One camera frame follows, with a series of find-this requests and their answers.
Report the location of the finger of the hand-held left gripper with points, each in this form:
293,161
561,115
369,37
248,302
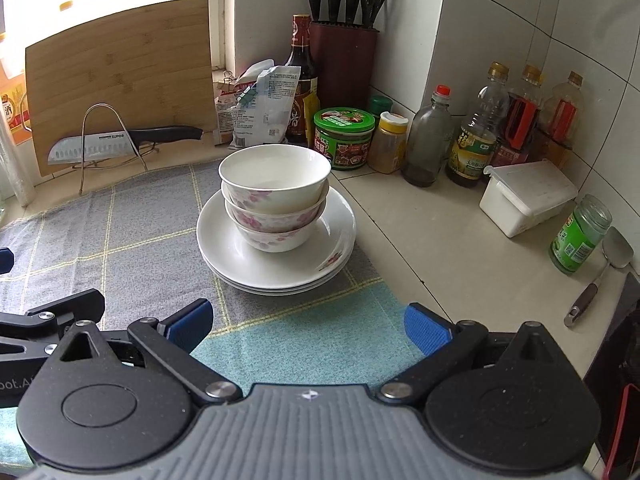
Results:
5,261
75,307

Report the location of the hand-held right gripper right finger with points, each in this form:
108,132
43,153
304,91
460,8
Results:
427,327

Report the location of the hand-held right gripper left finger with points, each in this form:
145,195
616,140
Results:
190,325

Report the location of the white plate with fruit print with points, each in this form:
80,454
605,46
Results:
225,240
280,292
280,286

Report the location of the white bowl with pink flowers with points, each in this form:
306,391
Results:
275,240
280,160
275,220

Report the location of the tall plastic wrap roll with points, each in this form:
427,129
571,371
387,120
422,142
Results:
15,170

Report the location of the grey teal checked towel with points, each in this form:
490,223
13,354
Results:
125,220

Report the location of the orange cooking oil bottle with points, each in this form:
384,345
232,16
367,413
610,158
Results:
12,105

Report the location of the white plastic lidded container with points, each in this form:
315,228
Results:
525,195

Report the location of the small green glass jar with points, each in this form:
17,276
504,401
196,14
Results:
575,240

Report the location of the yellow labelled oil bottle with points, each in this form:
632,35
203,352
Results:
472,155

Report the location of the grey glass bottle red cap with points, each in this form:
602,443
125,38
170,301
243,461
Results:
427,145

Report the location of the spice jar with yellow lid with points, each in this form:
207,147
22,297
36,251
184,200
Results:
387,145

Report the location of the dark appliance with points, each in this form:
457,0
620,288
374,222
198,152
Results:
625,350

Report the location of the green lidded sauce jar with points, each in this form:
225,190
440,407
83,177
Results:
342,145

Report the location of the metal spatula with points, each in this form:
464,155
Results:
617,250

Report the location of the orange white clipped bag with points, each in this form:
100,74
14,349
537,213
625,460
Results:
224,115

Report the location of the wooden cutting board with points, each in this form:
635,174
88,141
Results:
125,70

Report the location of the small green capped jar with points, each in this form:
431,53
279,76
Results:
380,105

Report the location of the white green seasoning bag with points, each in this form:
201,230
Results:
265,110

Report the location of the dark red knife block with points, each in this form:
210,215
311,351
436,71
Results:
345,65

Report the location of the dark soy sauce bottle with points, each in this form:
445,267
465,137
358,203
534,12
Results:
301,50

